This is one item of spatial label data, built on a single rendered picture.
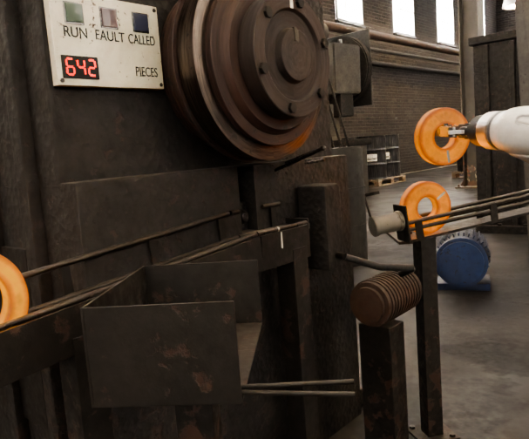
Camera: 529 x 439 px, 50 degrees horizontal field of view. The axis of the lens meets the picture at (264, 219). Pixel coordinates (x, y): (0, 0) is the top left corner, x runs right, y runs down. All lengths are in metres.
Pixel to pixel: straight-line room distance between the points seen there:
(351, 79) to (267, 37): 8.28
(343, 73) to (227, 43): 8.18
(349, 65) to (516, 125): 8.32
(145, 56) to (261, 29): 0.26
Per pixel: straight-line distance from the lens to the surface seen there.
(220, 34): 1.26
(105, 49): 1.25
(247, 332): 0.96
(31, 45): 1.24
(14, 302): 1.00
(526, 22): 4.00
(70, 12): 1.22
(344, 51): 9.47
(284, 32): 1.31
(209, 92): 1.23
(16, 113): 1.25
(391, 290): 1.55
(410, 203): 1.67
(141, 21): 1.32
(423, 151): 1.56
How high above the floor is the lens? 0.91
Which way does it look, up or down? 7 degrees down
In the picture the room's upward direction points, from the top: 4 degrees counter-clockwise
